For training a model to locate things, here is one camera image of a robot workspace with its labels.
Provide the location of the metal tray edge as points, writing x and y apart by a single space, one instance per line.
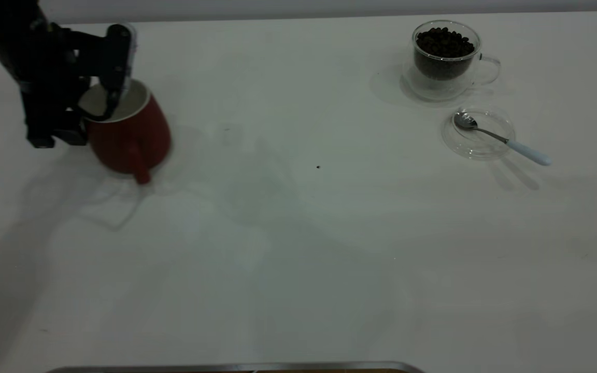
226 368

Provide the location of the red mug white inside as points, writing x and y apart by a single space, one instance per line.
138 134

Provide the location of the clear glass saucer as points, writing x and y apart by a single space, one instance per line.
423 92

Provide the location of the coffee beans pile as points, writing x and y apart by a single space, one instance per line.
443 52

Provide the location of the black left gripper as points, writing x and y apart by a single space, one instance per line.
65 57

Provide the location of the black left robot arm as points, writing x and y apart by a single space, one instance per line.
3 31

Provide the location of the small clear glass dish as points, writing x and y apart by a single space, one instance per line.
477 147

